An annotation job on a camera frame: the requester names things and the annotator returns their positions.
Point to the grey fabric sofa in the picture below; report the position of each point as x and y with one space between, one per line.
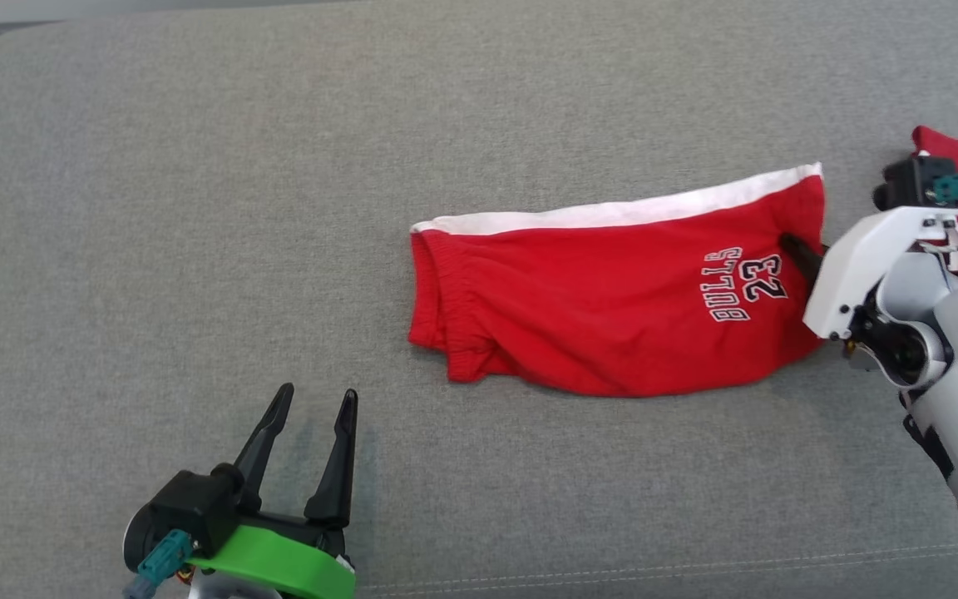
279 249

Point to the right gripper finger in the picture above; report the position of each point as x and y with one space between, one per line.
805 254

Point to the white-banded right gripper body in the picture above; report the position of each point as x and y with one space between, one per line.
870 258

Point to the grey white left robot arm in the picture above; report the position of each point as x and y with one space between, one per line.
234 586

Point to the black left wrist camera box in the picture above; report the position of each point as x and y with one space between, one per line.
192 503

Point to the red Bulls 23 shorts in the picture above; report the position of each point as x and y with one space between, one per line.
595 308

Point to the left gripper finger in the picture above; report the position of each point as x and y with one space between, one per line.
336 474
261 449

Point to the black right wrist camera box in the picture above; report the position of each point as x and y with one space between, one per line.
911 181

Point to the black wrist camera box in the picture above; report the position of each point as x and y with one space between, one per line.
192 503
911 181

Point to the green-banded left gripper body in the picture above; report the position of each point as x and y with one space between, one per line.
288 561

